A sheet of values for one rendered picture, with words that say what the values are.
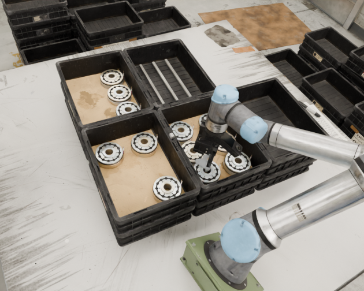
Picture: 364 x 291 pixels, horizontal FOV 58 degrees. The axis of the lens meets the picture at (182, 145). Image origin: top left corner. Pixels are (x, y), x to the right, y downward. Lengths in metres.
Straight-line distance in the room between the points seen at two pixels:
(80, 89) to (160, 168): 0.54
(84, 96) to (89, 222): 0.55
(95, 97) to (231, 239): 0.88
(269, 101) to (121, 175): 0.79
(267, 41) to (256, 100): 2.02
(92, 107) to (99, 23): 1.21
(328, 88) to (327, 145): 1.62
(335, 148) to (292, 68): 1.88
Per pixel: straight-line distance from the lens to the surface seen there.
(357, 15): 4.20
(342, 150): 1.02
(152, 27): 2.75
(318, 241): 1.43
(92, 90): 1.53
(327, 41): 3.12
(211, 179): 1.19
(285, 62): 2.89
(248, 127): 0.94
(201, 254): 1.09
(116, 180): 1.22
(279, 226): 0.90
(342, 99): 2.59
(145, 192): 1.19
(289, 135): 1.04
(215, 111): 1.00
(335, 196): 0.88
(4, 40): 3.39
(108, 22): 2.59
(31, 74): 1.86
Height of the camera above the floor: 1.87
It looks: 52 degrees down
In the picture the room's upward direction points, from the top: 10 degrees clockwise
